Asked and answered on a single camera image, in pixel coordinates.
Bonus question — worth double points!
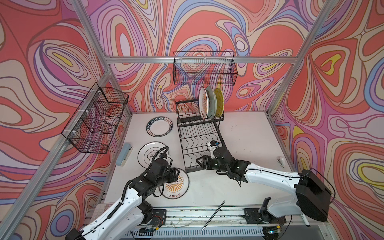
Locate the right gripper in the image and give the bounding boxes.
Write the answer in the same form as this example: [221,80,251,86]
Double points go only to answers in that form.
[195,155,229,173]

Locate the orange sunburst plate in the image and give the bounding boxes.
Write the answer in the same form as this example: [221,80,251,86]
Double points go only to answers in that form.
[199,87,209,120]
[162,168,190,200]

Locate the pale green flower plate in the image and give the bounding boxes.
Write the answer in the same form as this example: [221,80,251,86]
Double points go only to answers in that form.
[206,86,218,120]

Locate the yellow striped plate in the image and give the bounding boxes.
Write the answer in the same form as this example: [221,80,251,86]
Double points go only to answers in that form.
[214,88,225,118]

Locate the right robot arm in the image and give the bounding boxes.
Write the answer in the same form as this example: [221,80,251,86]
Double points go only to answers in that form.
[196,147,332,224]

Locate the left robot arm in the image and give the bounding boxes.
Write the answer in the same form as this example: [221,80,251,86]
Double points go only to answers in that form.
[65,158,180,240]

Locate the white plate under left gripper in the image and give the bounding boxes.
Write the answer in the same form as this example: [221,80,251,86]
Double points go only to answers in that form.
[137,142,166,169]

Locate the light blue sponge block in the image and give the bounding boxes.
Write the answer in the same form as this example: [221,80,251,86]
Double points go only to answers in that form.
[116,143,133,167]

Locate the black rimmed lettered plate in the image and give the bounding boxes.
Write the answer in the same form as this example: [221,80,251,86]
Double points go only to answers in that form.
[146,116,173,138]

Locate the metal rod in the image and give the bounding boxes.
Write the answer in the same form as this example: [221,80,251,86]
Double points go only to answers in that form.
[201,201,226,231]

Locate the small white table clip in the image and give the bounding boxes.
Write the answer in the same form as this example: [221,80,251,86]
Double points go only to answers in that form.
[278,157,287,168]

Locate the black marker pen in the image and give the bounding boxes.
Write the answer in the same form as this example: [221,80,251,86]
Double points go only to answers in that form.
[304,221,311,228]

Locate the black wire dish rack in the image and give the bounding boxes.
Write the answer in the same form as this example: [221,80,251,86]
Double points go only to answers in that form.
[176,99,226,173]

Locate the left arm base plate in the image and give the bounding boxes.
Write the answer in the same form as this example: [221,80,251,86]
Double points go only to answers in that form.
[146,209,167,228]

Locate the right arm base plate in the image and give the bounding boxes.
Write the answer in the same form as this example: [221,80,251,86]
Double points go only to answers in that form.
[241,208,287,225]

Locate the left wall wire basket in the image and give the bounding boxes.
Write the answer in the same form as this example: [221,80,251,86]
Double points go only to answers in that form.
[62,83,129,154]

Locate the wall wire basket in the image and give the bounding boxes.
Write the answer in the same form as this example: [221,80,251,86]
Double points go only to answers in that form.
[173,50,238,86]
[62,83,129,154]

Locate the back wall wire basket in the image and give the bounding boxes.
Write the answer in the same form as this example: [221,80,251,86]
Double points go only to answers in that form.
[173,50,238,86]

